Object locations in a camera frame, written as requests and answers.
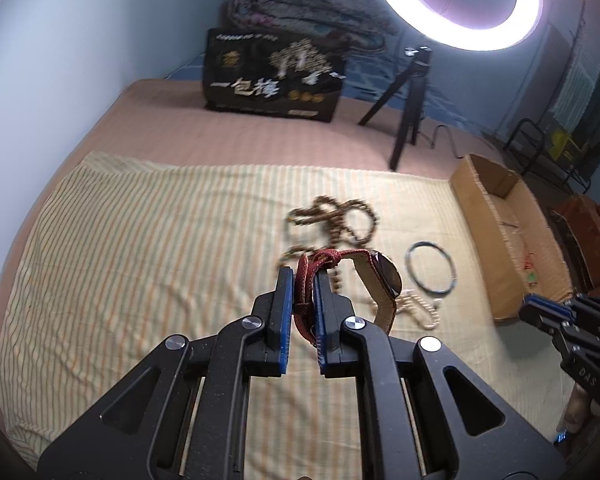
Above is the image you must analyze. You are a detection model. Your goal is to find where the open cardboard box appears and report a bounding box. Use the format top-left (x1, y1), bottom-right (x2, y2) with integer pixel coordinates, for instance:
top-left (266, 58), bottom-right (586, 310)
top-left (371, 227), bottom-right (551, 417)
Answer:
top-left (450, 153), bottom-right (576, 322)

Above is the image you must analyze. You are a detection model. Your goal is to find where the small red and green trinket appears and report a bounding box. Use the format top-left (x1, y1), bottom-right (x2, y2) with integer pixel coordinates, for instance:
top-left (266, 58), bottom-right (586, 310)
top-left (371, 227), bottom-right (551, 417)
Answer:
top-left (522, 254), bottom-right (540, 286)

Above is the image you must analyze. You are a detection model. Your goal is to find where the black tripod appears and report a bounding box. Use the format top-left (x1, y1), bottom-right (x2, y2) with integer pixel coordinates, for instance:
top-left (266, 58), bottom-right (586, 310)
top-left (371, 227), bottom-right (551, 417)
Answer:
top-left (357, 45), bottom-right (435, 172)

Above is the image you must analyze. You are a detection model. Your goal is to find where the dark bangle ring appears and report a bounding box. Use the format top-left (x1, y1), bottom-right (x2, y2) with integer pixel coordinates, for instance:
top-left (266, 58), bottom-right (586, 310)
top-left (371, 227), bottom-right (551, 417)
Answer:
top-left (405, 241), bottom-right (458, 296)

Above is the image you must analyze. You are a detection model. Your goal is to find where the brown wooden bead necklace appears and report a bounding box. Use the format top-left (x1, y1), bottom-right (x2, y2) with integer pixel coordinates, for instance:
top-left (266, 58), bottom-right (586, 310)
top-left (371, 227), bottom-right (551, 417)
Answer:
top-left (278, 196), bottom-right (381, 293)

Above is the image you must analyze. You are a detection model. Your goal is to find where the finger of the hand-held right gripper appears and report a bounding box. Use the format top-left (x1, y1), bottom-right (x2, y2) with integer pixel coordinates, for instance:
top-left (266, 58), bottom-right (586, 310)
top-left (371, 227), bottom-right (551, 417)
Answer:
top-left (552, 324), bottom-right (600, 361)
top-left (519, 294), bottom-right (600, 343)

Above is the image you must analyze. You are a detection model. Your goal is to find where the red-brown wooden box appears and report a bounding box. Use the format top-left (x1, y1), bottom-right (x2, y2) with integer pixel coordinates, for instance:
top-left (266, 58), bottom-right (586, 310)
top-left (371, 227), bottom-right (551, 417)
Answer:
top-left (550, 195), bottom-right (600, 301)

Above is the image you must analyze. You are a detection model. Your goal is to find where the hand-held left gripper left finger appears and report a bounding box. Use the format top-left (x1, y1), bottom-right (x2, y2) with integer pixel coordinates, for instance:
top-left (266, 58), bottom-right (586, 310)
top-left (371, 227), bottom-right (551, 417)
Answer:
top-left (37, 265), bottom-right (296, 480)

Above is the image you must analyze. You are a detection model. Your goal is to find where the person's right hand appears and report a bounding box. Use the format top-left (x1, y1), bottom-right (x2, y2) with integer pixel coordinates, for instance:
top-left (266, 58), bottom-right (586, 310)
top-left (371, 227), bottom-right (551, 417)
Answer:
top-left (566, 385), bottom-right (597, 432)

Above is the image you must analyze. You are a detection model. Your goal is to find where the black printed gift box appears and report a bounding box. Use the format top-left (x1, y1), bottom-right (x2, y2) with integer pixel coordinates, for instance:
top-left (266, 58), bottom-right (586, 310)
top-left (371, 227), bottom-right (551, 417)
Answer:
top-left (202, 27), bottom-right (348, 125)

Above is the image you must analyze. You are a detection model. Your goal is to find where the ring light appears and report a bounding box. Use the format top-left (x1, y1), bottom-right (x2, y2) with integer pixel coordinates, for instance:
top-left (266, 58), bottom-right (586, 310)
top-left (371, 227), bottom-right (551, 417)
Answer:
top-left (368, 0), bottom-right (545, 52)

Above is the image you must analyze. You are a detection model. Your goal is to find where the white pearl bracelet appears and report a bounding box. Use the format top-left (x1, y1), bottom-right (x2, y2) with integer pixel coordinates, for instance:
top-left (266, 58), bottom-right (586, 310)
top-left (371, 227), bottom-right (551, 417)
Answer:
top-left (367, 290), bottom-right (443, 332)

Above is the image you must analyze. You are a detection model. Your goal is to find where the black metal rack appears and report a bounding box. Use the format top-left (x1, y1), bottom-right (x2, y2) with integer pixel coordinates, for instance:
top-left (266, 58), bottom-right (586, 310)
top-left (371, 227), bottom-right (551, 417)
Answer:
top-left (502, 117), bottom-right (598, 195)

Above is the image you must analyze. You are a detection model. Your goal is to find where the striped yellow cloth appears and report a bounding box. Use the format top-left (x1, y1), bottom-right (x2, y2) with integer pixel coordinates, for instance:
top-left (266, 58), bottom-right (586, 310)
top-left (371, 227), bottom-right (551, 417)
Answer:
top-left (0, 152), bottom-right (576, 480)

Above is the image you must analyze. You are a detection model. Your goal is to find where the black cable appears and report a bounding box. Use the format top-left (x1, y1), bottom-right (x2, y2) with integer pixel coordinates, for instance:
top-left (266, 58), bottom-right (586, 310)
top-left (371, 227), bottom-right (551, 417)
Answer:
top-left (414, 122), bottom-right (456, 151)

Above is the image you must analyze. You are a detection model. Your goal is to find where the folded floral blanket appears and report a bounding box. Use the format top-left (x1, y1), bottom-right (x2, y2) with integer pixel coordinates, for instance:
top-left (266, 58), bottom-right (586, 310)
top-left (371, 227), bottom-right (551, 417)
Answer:
top-left (224, 0), bottom-right (398, 53)

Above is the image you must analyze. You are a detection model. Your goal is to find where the pink bed sheet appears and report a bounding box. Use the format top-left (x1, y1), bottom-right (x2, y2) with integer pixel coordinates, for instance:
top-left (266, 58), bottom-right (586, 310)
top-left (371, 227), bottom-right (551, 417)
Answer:
top-left (82, 77), bottom-right (506, 181)

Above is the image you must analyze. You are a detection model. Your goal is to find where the wristwatch with red-brown leather strap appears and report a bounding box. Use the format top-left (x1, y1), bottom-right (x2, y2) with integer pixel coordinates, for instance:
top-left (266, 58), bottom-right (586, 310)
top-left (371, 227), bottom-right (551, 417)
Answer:
top-left (292, 247), bottom-right (412, 347)

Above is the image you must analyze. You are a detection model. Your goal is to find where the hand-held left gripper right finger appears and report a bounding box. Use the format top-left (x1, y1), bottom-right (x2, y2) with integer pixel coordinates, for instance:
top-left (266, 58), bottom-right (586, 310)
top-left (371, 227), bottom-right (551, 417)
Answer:
top-left (314, 272), bottom-right (567, 480)

